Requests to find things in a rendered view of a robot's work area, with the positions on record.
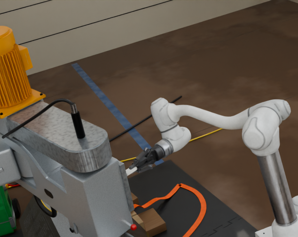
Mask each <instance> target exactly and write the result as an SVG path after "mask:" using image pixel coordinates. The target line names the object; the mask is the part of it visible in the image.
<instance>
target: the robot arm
mask: <svg viewBox="0 0 298 237"><path fill-rule="evenodd" d="M150 109H151V114H152V117H153V119H154V122H155V124H156V126H157V127H158V129H159V130H160V132H161V135H162V140H160V141H159V142H157V143H156V144H155V145H154V147H152V148H151V149H148V148H146V147H145V148H144V150H143V151H142V152H141V153H140V154H139V155H138V156H137V157H136V158H135V159H134V160H133V161H134V163H132V165H131V166H129V168H128V169H126V174H127V176H128V175H130V174H133V173H134V172H138V173H141V172H144V171H146V170H149V169H153V167H152V165H153V164H154V163H155V162H156V161H159V160H160V159H162V158H166V157H167V156H169V155H171V154H172V153H174V152H177V151H179V150H180V149H182V148H183V147H184V146H185V145H186V144H187V143H188V142H189V141H190V139H191V133H190V131H189V130H188V129H187V128H186V127H179V125H178V123H177V122H178V121H179V120H180V117H181V116H190V117H193V118H196V119H198V120H200V121H203V122H205V123H208V124H210V125H213V126H216V127H219V128H223V129H228V130H235V129H242V139H243V142H244V144H245V145H246V146H247V147H248V148H249V149H250V150H251V151H252V153H254V154H255V155H256V156H257V159H258V162H259V167H260V169H261V173H262V176H263V180H264V183H265V186H266V190H267V193H268V197H269V200H270V204H271V207H272V210H273V213H274V217H275V220H274V221H273V223H272V234H273V237H298V196H295V197H293V198H292V197H291V194H290V189H289V186H288V183H287V179H286V175H285V172H284V168H283V165H282V161H281V157H280V154H279V150H278V149H279V146H280V138H279V125H280V124H281V123H282V121H283V120H285V119H286V118H287V117H288V116H289V115H290V112H291V110H290V106H289V104H288V102H287V101H285V100H280V99H274V100H269V101H266V102H262V103H259V104H256V105H254V106H252V107H250V108H248V109H246V110H244V111H242V112H241V113H239V114H237V115H235V116H231V117H225V116H221V115H218V114H215V113H212V112H209V111H206V110H203V109H200V108H197V107H194V106H190V105H175V104H173V103H169V102H168V101H167V100H166V99H164V98H158V99H157V100H155V101H154V102H152V104H151V107H150Z"/></svg>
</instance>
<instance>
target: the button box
mask: <svg viewBox="0 0 298 237"><path fill-rule="evenodd" d="M119 169H120V173H121V177H122V182H123V186H124V190H125V195H126V199H127V203H128V207H129V211H130V212H131V211H133V210H134V205H133V200H132V195H131V191H130V187H129V183H128V178H127V174H126V170H125V164H124V163H122V162H120V161H119Z"/></svg>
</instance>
